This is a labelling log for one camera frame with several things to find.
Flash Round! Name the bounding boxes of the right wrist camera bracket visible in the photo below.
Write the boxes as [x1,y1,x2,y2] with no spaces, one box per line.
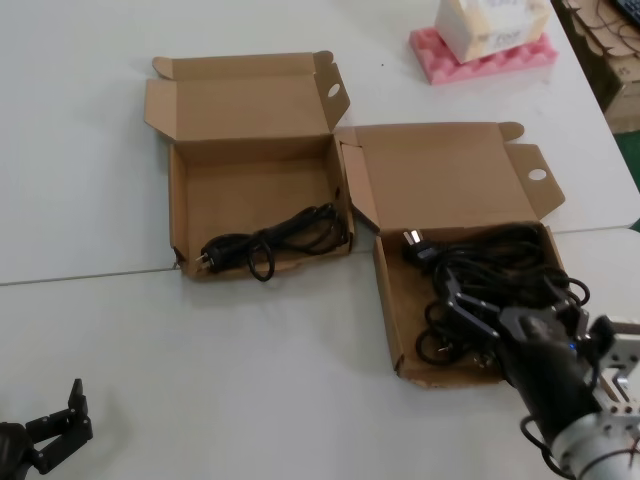
[582,313,640,419]

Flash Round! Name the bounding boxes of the white paper package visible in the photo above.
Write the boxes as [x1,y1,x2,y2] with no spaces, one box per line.
[433,0,552,65]

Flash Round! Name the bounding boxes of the pink egg-crate foam pad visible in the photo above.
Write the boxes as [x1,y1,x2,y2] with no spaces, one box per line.
[409,27,559,85]

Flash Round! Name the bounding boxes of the black power cord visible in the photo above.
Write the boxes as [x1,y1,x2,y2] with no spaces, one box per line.
[414,294,481,369]
[401,225,554,281]
[199,202,351,284]
[434,249,594,371]

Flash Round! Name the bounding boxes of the brown cardboard carton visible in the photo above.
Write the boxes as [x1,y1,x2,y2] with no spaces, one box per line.
[582,47,640,134]

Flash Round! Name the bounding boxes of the stacked flat cardboard sheets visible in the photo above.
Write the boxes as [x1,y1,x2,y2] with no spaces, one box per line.
[563,0,640,61]

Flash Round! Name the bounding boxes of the open cardboard box with cords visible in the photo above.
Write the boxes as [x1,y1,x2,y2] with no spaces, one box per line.
[335,121,567,389]

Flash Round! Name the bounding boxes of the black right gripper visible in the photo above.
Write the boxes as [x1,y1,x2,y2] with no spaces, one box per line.
[439,267,604,444]

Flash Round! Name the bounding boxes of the empty open cardboard box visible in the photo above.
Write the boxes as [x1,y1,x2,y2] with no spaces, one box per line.
[143,49,357,281]

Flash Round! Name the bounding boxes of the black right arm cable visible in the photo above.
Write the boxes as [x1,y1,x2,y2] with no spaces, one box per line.
[518,413,569,474]

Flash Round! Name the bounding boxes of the black keyboard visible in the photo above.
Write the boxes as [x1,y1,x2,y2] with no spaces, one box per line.
[610,0,640,21]

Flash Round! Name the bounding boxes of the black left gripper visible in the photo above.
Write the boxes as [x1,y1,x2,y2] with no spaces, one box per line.
[0,378,95,480]

